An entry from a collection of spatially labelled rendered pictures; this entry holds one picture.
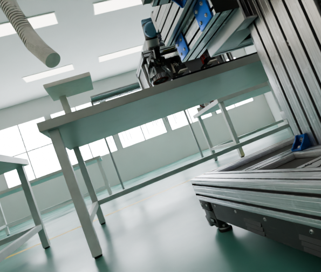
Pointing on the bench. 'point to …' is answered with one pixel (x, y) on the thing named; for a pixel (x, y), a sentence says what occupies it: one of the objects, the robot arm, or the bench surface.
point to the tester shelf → (142, 61)
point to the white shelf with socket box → (69, 88)
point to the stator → (159, 78)
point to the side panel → (143, 80)
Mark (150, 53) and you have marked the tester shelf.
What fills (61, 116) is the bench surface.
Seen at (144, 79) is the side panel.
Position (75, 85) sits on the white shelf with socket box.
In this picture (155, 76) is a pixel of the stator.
